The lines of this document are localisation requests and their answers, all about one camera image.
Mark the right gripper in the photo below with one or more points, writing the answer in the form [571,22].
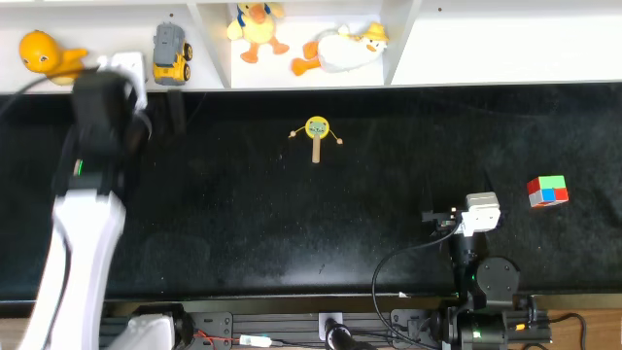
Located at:
[449,223]

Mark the white shelf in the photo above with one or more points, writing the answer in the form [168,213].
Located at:
[486,48]

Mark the mounting rail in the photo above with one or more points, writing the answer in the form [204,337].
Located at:
[291,323]

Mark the grey and yellow toy truck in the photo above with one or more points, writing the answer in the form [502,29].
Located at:
[169,48]

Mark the white plush duck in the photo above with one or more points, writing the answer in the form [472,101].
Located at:
[345,51]

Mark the yellow rubber duck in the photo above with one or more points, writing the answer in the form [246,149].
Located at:
[41,53]

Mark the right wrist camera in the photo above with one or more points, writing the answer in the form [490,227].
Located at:
[481,214]

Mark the yellow plush duck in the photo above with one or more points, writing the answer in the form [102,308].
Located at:
[257,31]

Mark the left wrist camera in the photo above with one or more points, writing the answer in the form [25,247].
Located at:
[127,68]

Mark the yellow rattle drum toy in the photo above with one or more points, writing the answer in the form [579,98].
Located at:
[318,129]

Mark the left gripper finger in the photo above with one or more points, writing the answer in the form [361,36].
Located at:
[177,114]

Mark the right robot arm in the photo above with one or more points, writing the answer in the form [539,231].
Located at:
[498,279]

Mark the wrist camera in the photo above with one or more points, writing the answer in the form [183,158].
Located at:
[481,214]
[127,68]

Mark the many-coloured puzzle cube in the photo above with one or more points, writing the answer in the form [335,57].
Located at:
[548,192]

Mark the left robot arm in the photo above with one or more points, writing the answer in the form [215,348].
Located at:
[82,223]

